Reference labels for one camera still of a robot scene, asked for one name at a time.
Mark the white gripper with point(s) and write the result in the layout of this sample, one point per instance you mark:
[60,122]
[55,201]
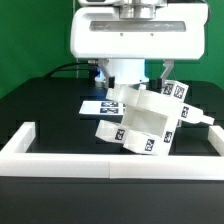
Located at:
[177,32]

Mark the white chair back frame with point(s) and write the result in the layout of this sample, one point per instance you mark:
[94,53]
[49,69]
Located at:
[143,99]

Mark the small tagged cube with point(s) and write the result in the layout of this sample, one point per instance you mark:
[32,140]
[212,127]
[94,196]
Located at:
[175,89]

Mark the white chair seat part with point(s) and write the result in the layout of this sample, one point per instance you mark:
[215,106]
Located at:
[163,127]

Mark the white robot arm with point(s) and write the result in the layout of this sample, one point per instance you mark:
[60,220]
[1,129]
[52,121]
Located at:
[131,71]

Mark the white marker base sheet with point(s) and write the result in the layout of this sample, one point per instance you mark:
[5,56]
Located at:
[102,108]

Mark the white U-shaped fence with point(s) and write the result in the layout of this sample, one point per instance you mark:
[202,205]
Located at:
[15,160]

